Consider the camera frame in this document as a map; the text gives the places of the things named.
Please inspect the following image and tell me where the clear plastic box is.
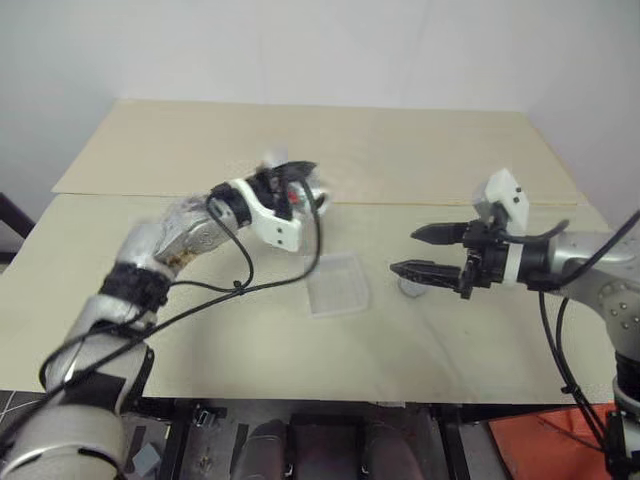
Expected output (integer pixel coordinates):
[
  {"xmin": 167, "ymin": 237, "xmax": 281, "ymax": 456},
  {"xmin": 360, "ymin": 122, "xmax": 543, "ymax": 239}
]
[{"xmin": 303, "ymin": 250, "xmax": 373, "ymax": 318}]

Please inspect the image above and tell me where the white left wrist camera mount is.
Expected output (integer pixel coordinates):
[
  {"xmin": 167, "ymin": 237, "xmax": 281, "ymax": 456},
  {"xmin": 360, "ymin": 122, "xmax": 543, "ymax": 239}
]
[{"xmin": 233, "ymin": 178, "xmax": 303, "ymax": 252}]

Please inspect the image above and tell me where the dark furniture piece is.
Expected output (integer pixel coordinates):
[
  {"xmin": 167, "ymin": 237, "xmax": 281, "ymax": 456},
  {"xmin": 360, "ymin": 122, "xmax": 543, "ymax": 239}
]
[{"xmin": 0, "ymin": 192, "xmax": 36, "ymax": 264}]

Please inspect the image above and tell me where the black grid cutting mat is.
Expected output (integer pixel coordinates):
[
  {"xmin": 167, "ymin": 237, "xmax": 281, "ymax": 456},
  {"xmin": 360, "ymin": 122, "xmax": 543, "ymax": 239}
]
[{"xmin": 0, "ymin": 389, "xmax": 47, "ymax": 437}]

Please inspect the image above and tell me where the clear plastic jar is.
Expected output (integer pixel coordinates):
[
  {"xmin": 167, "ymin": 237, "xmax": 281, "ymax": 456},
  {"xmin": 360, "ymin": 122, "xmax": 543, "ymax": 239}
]
[{"xmin": 259, "ymin": 146, "xmax": 332, "ymax": 217}]

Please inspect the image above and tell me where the orange cloth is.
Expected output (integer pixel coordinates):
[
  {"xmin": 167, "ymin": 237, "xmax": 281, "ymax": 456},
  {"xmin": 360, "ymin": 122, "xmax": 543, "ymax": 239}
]
[{"xmin": 487, "ymin": 406, "xmax": 617, "ymax": 480}]

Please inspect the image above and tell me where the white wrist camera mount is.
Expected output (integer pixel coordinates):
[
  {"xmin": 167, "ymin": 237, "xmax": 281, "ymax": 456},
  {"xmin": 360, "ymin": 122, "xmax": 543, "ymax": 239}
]
[
  {"xmin": 233, "ymin": 178, "xmax": 303, "ymax": 252},
  {"xmin": 472, "ymin": 168, "xmax": 530, "ymax": 287}
]

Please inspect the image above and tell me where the dark rounded shape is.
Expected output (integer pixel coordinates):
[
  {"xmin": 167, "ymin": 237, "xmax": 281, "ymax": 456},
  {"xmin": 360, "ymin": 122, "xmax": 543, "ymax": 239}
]
[{"xmin": 248, "ymin": 421, "xmax": 292, "ymax": 480}]

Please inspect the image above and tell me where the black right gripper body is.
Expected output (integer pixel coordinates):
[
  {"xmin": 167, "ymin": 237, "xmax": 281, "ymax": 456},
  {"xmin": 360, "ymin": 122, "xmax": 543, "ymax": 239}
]
[{"xmin": 457, "ymin": 219, "xmax": 509, "ymax": 301}]

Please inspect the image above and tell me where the grey jar lid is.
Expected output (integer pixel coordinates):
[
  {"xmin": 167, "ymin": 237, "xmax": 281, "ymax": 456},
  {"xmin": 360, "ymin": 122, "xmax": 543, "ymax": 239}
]
[{"xmin": 397, "ymin": 279, "xmax": 427, "ymax": 300}]

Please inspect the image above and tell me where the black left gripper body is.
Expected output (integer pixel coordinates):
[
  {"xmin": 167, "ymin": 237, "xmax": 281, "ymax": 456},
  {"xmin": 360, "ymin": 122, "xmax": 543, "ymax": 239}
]
[{"xmin": 252, "ymin": 167, "xmax": 305, "ymax": 222}]

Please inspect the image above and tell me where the small grey tile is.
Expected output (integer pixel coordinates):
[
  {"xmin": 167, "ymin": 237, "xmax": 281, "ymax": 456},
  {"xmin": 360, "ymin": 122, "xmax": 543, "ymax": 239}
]
[{"xmin": 133, "ymin": 446, "xmax": 162, "ymax": 477}]

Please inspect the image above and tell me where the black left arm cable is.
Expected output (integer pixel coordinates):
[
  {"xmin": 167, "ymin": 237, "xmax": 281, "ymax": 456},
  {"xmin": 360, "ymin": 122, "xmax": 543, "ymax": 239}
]
[{"xmin": 39, "ymin": 180, "xmax": 324, "ymax": 401}]

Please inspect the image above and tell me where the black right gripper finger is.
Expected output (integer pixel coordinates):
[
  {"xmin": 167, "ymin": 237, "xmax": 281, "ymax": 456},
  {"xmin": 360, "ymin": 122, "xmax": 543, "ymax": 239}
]
[
  {"xmin": 388, "ymin": 259, "xmax": 464, "ymax": 293},
  {"xmin": 410, "ymin": 222, "xmax": 469, "ymax": 247}
]

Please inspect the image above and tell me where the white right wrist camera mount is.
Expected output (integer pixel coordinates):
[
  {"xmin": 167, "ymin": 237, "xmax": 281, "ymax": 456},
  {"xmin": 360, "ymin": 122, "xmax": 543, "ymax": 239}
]
[{"xmin": 472, "ymin": 168, "xmax": 530, "ymax": 287}]

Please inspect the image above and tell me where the large beige table sheet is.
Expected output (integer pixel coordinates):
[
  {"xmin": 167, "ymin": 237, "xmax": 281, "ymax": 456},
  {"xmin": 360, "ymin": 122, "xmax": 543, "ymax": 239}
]
[{"xmin": 0, "ymin": 192, "xmax": 622, "ymax": 405}]

